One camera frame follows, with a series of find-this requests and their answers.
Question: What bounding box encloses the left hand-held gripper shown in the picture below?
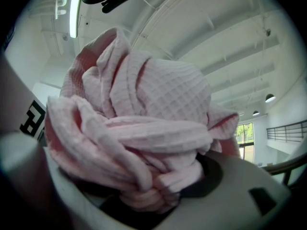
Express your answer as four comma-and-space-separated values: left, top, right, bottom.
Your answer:
0, 55, 46, 142

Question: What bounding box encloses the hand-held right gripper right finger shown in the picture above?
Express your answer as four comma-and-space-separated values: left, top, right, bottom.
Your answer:
153, 151, 292, 230

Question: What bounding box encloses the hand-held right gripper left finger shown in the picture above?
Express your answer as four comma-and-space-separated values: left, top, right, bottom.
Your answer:
0, 132, 142, 230

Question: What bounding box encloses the pink garment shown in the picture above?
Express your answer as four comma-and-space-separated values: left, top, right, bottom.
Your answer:
44, 27, 240, 214

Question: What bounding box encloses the large window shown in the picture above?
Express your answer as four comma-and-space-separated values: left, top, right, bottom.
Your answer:
236, 123, 255, 163

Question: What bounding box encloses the dark curved railing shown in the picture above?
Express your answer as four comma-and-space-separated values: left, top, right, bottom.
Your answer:
261, 152, 307, 192

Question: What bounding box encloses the black balcony railing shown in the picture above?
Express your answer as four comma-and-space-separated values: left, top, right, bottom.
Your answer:
266, 120, 307, 143

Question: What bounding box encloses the long ceiling light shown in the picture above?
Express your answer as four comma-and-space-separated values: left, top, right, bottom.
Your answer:
69, 0, 81, 38

